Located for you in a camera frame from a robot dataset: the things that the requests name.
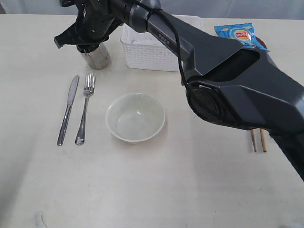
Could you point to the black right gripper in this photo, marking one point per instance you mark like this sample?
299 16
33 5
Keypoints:
94 23

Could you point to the metal cup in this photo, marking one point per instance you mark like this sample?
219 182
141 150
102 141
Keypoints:
96 56

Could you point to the silver fork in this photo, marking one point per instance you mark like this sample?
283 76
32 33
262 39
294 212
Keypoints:
88 91

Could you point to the silver table knife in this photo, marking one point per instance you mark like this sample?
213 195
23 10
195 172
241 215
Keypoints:
70 100

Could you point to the clear glass bowl with flowers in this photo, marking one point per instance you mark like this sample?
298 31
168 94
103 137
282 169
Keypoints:
135 118

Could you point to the blue chips bag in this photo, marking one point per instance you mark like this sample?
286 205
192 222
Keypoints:
244 33

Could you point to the brown round plate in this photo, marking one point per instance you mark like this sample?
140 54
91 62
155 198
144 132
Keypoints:
261 42

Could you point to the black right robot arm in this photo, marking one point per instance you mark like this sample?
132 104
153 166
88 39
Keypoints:
226 83

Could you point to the white perforated plastic basket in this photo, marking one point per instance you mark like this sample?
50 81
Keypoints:
144 51

